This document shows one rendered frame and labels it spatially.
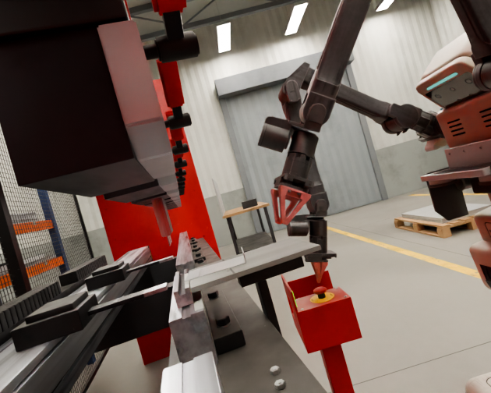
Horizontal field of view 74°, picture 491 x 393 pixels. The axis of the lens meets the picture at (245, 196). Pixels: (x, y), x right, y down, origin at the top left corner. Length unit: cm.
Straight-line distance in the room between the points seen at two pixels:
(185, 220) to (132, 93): 265
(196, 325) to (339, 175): 822
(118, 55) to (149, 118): 4
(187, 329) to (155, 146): 42
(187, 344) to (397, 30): 1001
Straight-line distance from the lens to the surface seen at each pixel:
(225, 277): 62
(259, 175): 826
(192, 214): 284
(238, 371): 57
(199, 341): 59
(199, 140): 840
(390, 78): 975
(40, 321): 69
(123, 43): 22
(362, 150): 897
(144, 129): 20
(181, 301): 63
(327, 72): 72
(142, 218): 286
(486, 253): 115
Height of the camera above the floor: 114
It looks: level
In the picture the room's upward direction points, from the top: 16 degrees counter-clockwise
